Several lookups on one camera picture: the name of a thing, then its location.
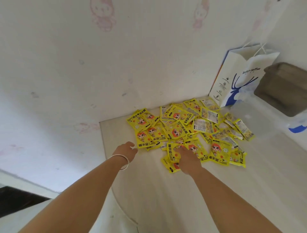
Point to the person's right hand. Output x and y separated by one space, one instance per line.
189 163

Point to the person's left hand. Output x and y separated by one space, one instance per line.
124 151

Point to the light wooden table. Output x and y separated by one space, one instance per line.
239 192

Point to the clear plastic storage box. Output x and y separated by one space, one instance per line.
254 117

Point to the grey translucent plastic box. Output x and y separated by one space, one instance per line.
280 93

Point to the person's right forearm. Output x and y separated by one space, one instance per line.
227 204

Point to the white paper bag blue deer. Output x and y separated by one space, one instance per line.
230 79

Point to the person's left forearm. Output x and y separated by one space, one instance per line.
72 201

